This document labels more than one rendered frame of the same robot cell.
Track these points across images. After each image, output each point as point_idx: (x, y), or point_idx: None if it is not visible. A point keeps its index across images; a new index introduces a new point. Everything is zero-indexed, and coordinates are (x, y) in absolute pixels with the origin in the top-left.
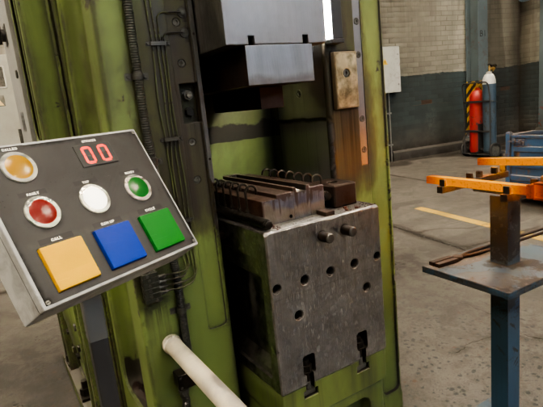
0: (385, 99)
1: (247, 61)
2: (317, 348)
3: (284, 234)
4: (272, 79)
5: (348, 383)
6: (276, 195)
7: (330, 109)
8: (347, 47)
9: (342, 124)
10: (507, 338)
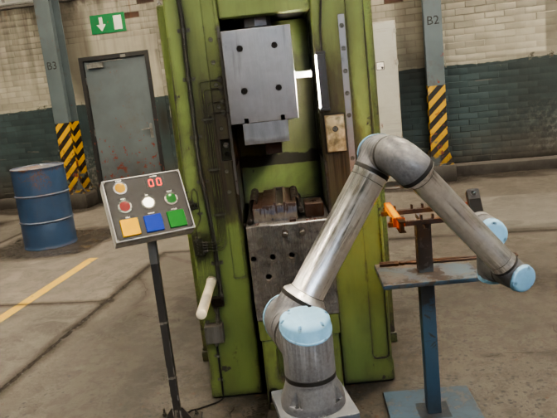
0: None
1: (244, 133)
2: None
3: (259, 229)
4: (259, 141)
5: None
6: (262, 206)
7: (324, 152)
8: (339, 110)
9: (334, 162)
10: (423, 325)
